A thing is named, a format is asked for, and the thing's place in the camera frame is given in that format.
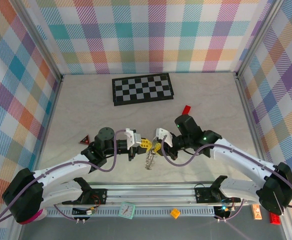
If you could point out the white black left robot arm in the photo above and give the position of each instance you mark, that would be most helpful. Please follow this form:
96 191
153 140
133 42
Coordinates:
61 171

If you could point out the red triangle sign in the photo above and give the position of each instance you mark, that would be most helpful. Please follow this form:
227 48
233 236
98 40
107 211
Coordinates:
85 140

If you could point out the small red brick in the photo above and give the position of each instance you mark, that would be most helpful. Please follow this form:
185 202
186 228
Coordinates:
186 109

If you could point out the black grey chessboard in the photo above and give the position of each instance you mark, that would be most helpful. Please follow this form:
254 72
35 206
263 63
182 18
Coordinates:
142 88

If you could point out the teal toy clock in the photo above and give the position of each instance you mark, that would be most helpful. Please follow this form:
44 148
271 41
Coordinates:
126 210

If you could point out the yellow toy brick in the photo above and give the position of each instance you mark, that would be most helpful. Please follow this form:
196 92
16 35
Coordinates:
175 213

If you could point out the pink cup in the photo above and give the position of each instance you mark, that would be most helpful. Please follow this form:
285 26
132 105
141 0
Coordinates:
36 218

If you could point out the red studded toy brick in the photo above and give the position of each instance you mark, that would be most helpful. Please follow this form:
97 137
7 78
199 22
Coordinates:
274 219

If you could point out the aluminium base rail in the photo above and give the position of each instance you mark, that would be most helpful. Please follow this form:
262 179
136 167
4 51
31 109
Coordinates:
151 193

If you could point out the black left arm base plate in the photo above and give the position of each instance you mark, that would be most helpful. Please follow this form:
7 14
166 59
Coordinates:
99 196

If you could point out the aluminium table side rail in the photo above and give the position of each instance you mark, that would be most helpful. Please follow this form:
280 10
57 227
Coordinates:
49 125
252 125

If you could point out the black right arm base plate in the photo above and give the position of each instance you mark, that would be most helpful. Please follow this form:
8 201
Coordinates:
202 197

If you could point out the orange tag on rail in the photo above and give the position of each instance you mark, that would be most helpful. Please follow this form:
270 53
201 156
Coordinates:
256 212

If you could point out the aluminium frame post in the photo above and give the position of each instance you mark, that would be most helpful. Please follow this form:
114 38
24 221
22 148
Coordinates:
39 41
257 38

